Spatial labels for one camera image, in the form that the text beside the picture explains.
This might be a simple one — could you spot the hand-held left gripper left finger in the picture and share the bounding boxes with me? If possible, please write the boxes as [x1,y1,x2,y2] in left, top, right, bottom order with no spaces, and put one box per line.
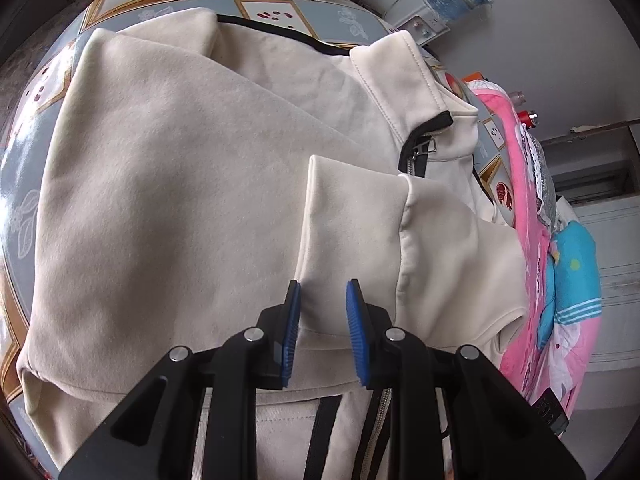
[60,280,303,480]

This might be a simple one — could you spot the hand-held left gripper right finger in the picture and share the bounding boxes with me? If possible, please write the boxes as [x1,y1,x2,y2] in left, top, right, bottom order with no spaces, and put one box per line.
[345,279,586,480]

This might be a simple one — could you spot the cream zip jacket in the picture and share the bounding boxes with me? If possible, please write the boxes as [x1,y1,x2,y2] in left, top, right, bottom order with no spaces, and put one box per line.
[15,7,531,480]

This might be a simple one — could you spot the pink printed blanket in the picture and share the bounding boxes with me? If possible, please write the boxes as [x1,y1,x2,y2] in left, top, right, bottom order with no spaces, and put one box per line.
[465,80,601,421]

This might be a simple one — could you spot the blue dotted cloth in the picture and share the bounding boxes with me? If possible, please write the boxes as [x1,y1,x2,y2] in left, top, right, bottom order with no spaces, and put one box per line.
[540,220,603,346]

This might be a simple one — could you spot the silver cover with lace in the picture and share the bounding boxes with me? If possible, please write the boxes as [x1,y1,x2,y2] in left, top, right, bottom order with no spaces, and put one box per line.
[515,125,558,231]

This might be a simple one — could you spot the fruit print tablecloth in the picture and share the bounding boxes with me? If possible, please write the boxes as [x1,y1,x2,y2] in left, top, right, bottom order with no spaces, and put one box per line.
[0,0,521,461]

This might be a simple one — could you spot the white water dispenser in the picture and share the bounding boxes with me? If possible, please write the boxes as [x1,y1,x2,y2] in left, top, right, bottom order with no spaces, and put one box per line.
[385,0,451,46]

